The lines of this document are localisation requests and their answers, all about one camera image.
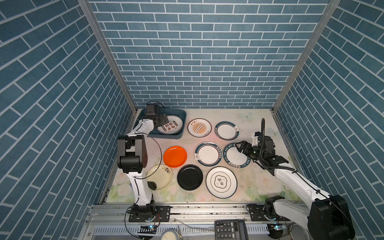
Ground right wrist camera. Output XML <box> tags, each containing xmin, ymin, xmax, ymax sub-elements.
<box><xmin>252</xmin><ymin>132</ymin><xmax>261</xmax><ymax>147</ymax></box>

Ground white plate teal lettered rim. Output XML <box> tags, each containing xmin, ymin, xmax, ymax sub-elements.
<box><xmin>223</xmin><ymin>143</ymin><xmax>252</xmax><ymax>169</ymax></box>

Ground white plate orange sunburst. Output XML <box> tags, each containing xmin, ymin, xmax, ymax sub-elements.
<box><xmin>188</xmin><ymin>118</ymin><xmax>212</xmax><ymax>138</ymax></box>

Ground large white plate teal rim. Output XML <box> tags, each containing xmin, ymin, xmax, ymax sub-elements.
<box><xmin>194</xmin><ymin>142</ymin><xmax>223</xmax><ymax>167</ymax></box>

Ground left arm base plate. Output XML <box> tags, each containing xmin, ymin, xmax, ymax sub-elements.
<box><xmin>128</xmin><ymin>205</ymin><xmax>171</xmax><ymax>223</ymax></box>

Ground black round plate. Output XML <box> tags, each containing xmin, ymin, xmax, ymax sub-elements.
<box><xmin>177</xmin><ymin>165</ymin><xmax>204</xmax><ymax>191</ymax></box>

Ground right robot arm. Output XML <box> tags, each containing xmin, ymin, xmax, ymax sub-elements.
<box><xmin>235</xmin><ymin>133</ymin><xmax>356</xmax><ymax>240</ymax></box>

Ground left green circuit board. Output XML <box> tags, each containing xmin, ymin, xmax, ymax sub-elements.
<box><xmin>138</xmin><ymin>225</ymin><xmax>158</xmax><ymax>235</ymax></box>

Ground orange plastic plate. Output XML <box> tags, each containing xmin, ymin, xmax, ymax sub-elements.
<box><xmin>163</xmin><ymin>146</ymin><xmax>187</xmax><ymax>168</ymax></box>

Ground green circuit board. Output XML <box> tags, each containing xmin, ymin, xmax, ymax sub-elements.
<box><xmin>268</xmin><ymin>224</ymin><xmax>286</xmax><ymax>234</ymax></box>
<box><xmin>138</xmin><ymin>225</ymin><xmax>158</xmax><ymax>235</ymax></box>

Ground round grey bowl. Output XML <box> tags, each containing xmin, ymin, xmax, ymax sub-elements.
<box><xmin>289</xmin><ymin>224</ymin><xmax>311</xmax><ymax>240</ymax></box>

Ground round white clock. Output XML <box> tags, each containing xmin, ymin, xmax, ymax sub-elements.
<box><xmin>160</xmin><ymin>229</ymin><xmax>183</xmax><ymax>240</ymax></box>

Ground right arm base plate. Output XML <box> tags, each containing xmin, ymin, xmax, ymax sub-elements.
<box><xmin>246</xmin><ymin>204</ymin><xmax>290</xmax><ymax>222</ymax></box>

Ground cream plate with dark spot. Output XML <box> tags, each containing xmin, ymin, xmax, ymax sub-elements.
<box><xmin>147</xmin><ymin>165</ymin><xmax>173</xmax><ymax>191</ymax></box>

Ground white plate red characters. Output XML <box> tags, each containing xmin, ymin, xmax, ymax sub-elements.
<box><xmin>157</xmin><ymin>116</ymin><xmax>184</xmax><ymax>135</ymax></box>

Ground black calculator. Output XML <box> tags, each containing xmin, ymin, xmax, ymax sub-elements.
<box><xmin>215</xmin><ymin>220</ymin><xmax>249</xmax><ymax>240</ymax></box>

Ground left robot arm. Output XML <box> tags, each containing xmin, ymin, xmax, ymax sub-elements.
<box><xmin>117</xmin><ymin>113</ymin><xmax>169</xmax><ymax>216</ymax></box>

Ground white plate green red rim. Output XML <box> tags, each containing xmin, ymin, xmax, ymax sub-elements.
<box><xmin>215</xmin><ymin>121</ymin><xmax>240</xmax><ymax>141</ymax></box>

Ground right green circuit board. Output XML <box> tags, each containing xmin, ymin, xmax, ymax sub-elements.
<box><xmin>268</xmin><ymin>224</ymin><xmax>286</xmax><ymax>234</ymax></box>

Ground white plate cloud outline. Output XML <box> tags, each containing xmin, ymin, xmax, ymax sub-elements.
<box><xmin>206</xmin><ymin>167</ymin><xmax>238</xmax><ymax>199</ymax></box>

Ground teal plastic bin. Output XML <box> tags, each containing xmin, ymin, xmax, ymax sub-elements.
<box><xmin>149</xmin><ymin>108</ymin><xmax>187</xmax><ymax>140</ymax></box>

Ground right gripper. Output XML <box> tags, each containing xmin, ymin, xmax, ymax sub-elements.
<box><xmin>235</xmin><ymin>140</ymin><xmax>265</xmax><ymax>163</ymax></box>

